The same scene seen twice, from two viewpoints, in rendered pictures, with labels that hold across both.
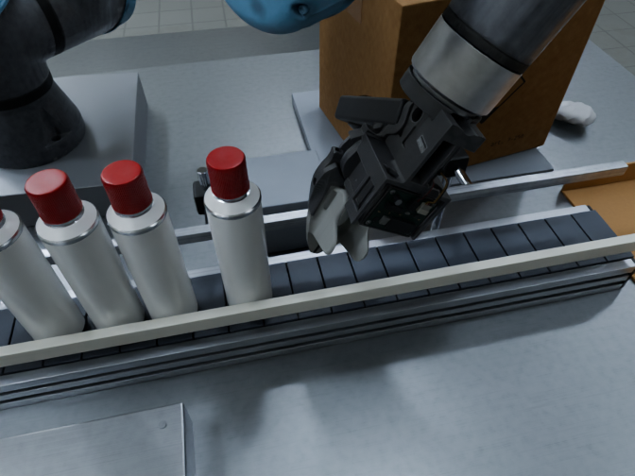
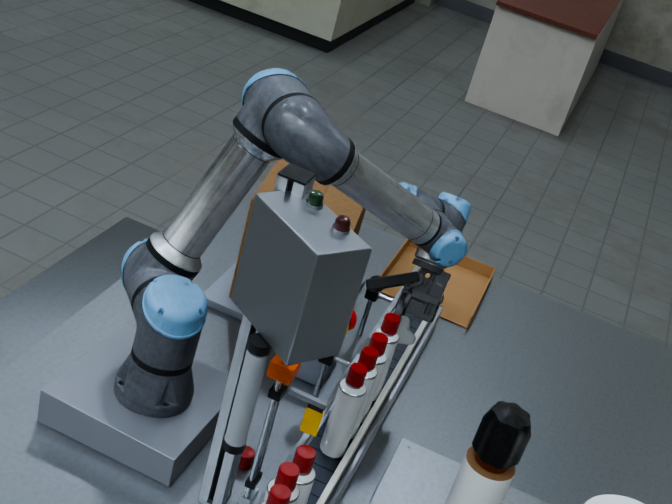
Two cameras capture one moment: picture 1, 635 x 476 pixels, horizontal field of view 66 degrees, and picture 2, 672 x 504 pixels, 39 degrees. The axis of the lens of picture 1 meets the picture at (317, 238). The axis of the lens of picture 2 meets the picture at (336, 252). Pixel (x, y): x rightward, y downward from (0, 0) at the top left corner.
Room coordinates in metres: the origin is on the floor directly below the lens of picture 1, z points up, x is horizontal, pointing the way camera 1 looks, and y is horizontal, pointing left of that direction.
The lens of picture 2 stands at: (-0.23, 1.61, 2.10)
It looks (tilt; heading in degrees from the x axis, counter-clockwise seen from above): 29 degrees down; 295
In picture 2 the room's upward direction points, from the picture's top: 16 degrees clockwise
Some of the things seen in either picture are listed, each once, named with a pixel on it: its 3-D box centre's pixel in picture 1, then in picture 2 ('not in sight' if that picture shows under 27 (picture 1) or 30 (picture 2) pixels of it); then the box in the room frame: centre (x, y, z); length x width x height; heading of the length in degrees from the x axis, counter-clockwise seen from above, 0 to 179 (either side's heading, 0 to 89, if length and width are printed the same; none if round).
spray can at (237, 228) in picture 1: (239, 239); (379, 357); (0.32, 0.08, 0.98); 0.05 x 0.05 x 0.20
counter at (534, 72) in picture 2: not in sight; (553, 38); (1.80, -5.39, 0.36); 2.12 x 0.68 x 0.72; 101
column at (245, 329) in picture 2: not in sight; (251, 352); (0.38, 0.50, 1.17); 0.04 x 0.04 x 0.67; 12
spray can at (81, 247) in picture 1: (90, 262); (356, 392); (0.29, 0.22, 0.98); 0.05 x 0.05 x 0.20
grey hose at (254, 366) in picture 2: not in sight; (246, 395); (0.31, 0.61, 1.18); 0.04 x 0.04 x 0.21
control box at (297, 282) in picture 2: not in sight; (299, 274); (0.31, 0.55, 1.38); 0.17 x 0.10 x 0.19; 157
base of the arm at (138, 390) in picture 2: (18, 108); (158, 371); (0.61, 0.43, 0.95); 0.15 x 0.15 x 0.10
